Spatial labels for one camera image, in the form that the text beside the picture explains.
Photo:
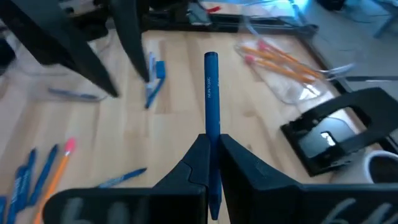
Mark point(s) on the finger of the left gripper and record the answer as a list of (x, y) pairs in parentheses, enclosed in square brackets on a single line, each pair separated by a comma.
[(130, 31), (46, 37)]

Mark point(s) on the pens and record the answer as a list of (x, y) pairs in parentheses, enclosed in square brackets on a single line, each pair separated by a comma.
[(211, 93)]

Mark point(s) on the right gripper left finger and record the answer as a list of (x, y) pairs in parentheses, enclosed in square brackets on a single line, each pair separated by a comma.
[(186, 193)]

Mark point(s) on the black arch stand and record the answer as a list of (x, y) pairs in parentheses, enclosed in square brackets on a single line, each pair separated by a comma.
[(295, 137)]

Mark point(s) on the pale barrel pen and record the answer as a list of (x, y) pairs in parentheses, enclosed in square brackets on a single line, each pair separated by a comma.
[(151, 71)]

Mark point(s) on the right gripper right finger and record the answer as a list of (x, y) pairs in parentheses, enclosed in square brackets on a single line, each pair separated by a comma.
[(264, 199)]

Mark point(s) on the white plant pot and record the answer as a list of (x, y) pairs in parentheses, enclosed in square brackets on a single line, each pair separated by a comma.
[(367, 168)]

